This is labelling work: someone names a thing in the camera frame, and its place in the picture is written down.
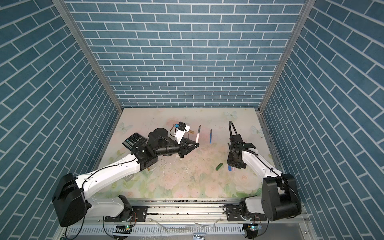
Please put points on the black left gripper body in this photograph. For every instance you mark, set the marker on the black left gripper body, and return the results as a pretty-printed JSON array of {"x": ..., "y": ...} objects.
[{"x": 169, "y": 150}]

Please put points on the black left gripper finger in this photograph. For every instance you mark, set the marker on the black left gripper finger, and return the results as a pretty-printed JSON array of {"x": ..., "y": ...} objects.
[
  {"x": 186, "y": 149},
  {"x": 191, "y": 143}
]

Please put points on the white pink pen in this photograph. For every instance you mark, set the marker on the white pink pen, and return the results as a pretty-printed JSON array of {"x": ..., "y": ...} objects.
[{"x": 198, "y": 134}]

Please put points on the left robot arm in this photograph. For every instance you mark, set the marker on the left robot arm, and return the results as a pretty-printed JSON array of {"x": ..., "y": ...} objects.
[{"x": 74, "y": 198}]

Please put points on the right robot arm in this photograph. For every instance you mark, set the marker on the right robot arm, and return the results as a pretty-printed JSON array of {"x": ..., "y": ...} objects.
[{"x": 279, "y": 199}]

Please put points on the green pen cap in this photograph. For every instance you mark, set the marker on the green pen cap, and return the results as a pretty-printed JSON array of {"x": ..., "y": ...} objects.
[{"x": 219, "y": 166}]

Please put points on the black calculator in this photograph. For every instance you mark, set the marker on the black calculator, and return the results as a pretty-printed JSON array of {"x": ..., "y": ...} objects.
[{"x": 134, "y": 141}]

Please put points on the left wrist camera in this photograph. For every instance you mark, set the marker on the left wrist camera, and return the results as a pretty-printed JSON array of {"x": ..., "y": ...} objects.
[{"x": 180, "y": 130}]

